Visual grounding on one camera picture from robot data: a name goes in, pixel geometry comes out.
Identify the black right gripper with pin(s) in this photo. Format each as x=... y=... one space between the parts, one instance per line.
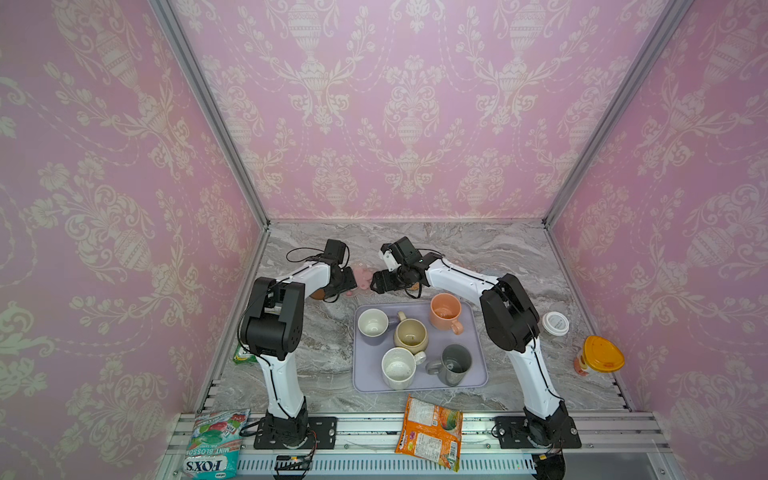
x=388 y=286

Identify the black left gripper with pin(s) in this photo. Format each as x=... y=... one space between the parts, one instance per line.
x=351 y=282

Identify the pink flower silicone coaster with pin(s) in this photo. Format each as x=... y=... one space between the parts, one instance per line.
x=363 y=277

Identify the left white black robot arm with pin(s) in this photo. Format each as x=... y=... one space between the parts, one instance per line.
x=271 y=330

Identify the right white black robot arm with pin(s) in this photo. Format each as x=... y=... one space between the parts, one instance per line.
x=511 y=322

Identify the lavender mug white inside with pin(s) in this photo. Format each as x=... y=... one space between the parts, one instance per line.
x=375 y=327

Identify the cream yellow mug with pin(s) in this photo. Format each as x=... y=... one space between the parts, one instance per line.
x=410 y=334

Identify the peach pink mug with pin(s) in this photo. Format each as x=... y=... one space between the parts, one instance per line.
x=445 y=311

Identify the lavender plastic tray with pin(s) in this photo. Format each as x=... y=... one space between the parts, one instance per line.
x=367 y=376

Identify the grey green mug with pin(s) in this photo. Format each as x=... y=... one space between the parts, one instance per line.
x=452 y=366

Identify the green Fox's candy bag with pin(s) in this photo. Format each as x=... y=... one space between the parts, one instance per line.
x=242 y=355

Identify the orange snack packet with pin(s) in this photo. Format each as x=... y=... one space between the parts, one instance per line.
x=431 y=432

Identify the mint Fox's candy bag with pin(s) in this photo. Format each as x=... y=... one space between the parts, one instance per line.
x=213 y=449

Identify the bottle with orange lid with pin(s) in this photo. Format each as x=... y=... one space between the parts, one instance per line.
x=599 y=355

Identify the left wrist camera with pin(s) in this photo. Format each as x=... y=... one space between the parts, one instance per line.
x=336 y=252

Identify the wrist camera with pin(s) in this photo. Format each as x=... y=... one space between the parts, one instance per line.
x=336 y=252
x=401 y=253

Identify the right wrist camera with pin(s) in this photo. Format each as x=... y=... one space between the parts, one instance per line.
x=401 y=253

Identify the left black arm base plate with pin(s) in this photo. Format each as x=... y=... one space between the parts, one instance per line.
x=274 y=433

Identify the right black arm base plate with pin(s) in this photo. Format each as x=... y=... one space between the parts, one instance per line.
x=520 y=432

